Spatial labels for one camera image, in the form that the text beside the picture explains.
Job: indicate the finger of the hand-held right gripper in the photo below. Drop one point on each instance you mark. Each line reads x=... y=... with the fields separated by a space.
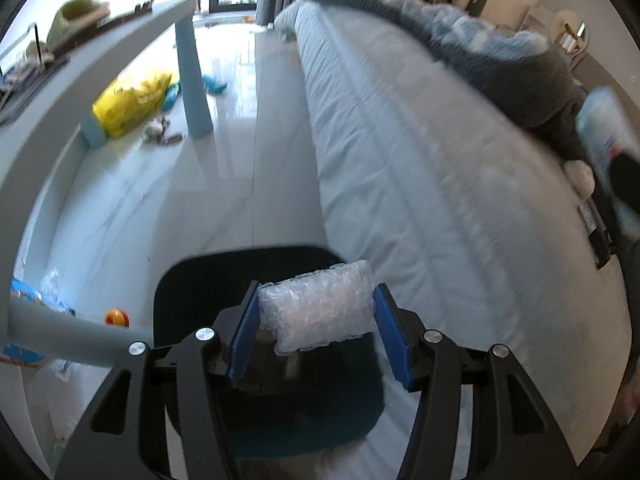
x=625 y=182

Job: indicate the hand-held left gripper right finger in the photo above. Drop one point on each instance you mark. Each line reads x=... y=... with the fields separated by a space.
x=395 y=340

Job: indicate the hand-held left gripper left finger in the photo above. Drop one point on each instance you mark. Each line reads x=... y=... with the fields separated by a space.
x=245 y=335

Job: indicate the black bin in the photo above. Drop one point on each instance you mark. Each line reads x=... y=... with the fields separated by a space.
x=200 y=290

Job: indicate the blue white packet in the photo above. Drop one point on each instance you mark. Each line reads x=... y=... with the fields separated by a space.
x=600 y=120

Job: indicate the large bubble wrap piece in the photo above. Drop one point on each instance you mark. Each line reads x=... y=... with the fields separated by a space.
x=315 y=305

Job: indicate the black packet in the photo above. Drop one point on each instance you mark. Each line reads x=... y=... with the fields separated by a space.
x=595 y=227

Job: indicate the orange ball toy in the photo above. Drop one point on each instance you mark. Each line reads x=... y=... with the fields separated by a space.
x=116 y=318

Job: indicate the grey fleece blanket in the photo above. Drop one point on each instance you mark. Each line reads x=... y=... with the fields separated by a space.
x=525 y=75

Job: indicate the bed with grey sheet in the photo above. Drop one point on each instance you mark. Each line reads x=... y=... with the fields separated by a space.
x=425 y=185

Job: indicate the blue patterned duvet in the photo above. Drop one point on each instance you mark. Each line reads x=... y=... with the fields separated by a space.
x=470 y=30

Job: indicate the small grey pet toy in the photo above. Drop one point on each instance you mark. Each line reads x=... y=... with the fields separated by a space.
x=160 y=131

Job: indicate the blue printed packaging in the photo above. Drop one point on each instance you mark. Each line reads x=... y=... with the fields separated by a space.
x=25 y=292

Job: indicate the teal toy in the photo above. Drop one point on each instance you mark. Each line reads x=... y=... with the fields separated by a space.
x=172 y=95
x=214 y=84

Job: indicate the yellow plastic bag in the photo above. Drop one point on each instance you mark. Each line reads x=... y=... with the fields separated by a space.
x=130 y=102

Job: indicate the light blue table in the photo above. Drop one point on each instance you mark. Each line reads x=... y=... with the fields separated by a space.
x=60 y=90

